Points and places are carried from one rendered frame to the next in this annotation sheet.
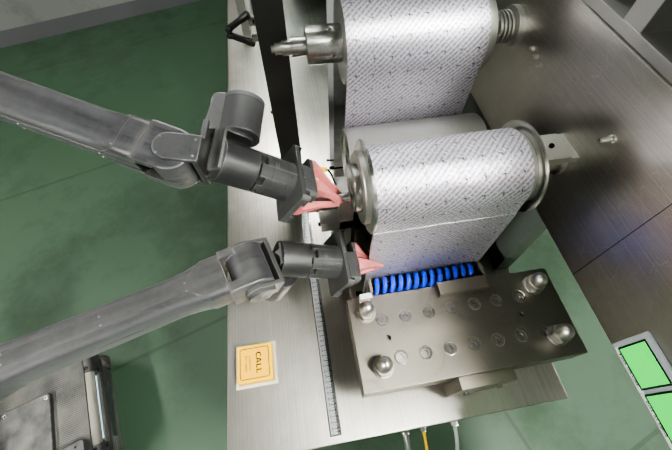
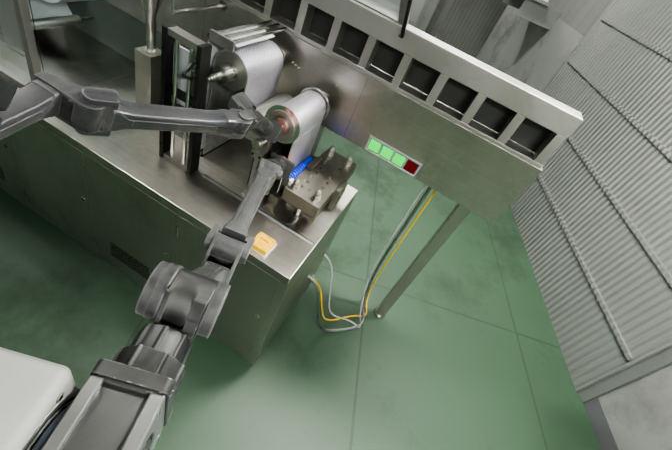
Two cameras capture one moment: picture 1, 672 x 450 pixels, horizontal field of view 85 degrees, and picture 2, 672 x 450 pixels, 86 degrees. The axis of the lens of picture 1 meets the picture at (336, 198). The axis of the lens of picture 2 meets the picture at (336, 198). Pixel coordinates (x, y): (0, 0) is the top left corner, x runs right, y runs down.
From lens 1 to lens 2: 1.01 m
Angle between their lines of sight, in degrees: 48
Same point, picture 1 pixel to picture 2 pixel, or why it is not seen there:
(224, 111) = (242, 101)
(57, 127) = (201, 120)
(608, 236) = (348, 115)
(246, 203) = (174, 191)
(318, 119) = not seen: hidden behind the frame
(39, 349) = (247, 211)
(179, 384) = not seen: hidden behind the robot
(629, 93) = (336, 69)
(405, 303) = (303, 178)
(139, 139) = (234, 116)
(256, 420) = (283, 260)
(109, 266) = not seen: outside the picture
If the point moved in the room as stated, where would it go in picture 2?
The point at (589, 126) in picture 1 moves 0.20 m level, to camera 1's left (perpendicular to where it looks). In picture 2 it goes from (328, 83) to (298, 92)
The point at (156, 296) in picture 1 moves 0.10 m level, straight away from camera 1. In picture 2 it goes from (259, 183) to (225, 182)
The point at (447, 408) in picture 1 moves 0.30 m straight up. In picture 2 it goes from (334, 213) to (359, 162)
